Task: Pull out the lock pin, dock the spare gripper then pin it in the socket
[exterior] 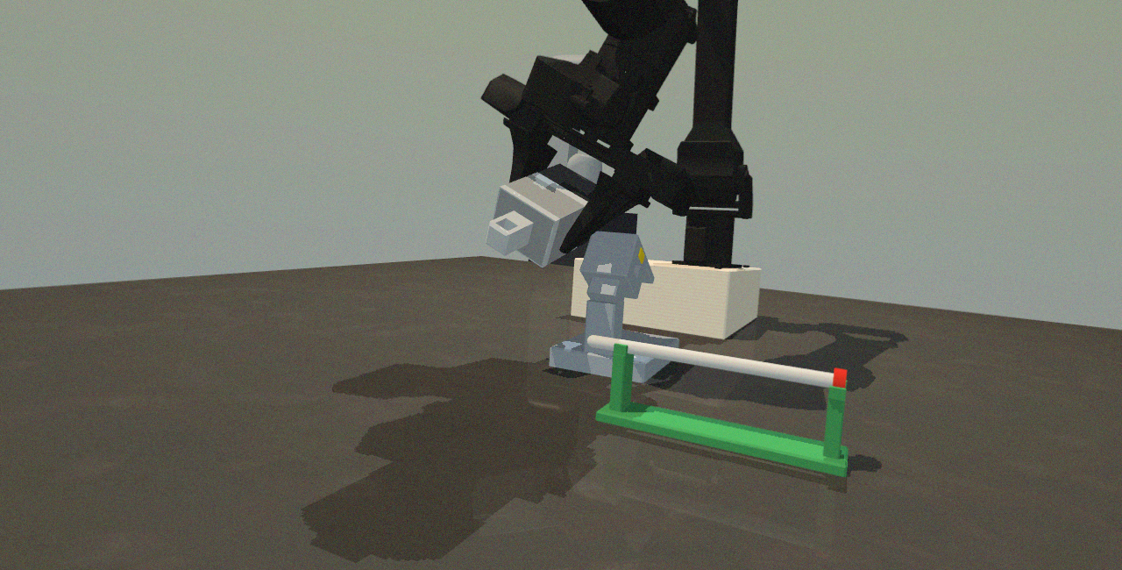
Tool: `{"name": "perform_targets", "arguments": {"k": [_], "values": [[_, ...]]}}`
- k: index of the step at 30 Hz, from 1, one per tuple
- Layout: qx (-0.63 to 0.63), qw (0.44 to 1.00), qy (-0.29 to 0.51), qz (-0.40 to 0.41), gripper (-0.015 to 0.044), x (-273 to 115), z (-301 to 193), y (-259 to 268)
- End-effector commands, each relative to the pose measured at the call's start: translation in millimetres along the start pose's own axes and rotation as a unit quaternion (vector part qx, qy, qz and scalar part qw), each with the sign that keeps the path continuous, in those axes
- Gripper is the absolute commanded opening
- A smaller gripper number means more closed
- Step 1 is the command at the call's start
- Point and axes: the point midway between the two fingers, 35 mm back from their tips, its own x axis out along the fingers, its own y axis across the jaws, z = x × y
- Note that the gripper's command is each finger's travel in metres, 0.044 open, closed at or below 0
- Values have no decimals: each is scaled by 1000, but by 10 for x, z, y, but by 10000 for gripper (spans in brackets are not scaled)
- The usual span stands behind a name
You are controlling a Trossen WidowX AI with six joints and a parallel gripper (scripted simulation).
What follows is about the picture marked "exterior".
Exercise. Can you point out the green u-shaped cradle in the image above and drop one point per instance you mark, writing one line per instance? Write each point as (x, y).
(829, 456)

